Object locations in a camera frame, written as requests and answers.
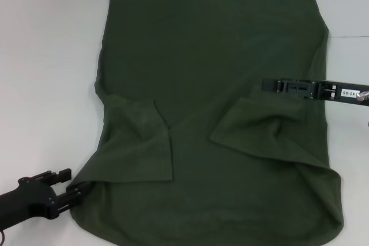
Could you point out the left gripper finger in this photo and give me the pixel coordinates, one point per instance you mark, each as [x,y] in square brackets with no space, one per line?
[64,201]
[63,174]

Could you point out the dark green shirt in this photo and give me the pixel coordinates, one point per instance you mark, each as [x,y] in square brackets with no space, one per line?
[201,41]

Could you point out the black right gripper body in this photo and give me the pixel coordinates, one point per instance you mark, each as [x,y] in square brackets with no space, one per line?
[325,90]

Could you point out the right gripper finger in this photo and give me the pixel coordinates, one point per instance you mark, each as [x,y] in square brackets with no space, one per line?
[269,84]

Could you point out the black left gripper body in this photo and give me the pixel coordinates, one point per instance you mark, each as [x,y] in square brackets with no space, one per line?
[26,200]

